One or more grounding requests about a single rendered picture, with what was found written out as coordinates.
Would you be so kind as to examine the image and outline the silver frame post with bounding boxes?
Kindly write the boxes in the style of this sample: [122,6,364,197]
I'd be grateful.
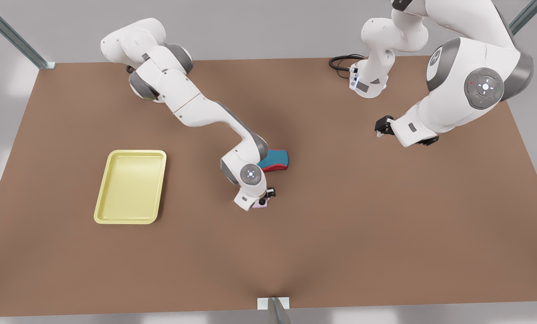
[256,297,292,324]
[508,0,537,36]
[0,0,56,70]

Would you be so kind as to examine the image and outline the blue and red stapler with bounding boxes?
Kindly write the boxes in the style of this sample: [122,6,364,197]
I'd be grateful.
[257,148,291,174]

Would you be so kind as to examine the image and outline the pale yellow rectangular tray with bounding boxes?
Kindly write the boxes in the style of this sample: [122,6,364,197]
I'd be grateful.
[94,150,167,225]

